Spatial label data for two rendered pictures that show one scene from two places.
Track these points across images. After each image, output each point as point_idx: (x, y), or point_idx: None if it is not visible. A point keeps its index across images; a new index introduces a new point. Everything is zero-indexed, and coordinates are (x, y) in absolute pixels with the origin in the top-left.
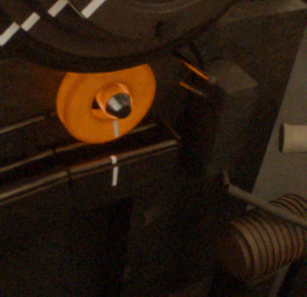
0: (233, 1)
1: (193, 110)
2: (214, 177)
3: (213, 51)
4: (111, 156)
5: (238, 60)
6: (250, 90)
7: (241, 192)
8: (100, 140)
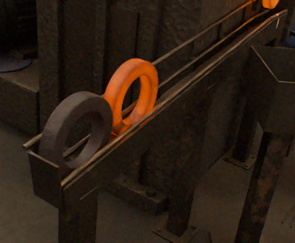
0: None
1: (277, 4)
2: (288, 33)
3: None
4: (276, 14)
5: None
6: None
7: None
8: (272, 7)
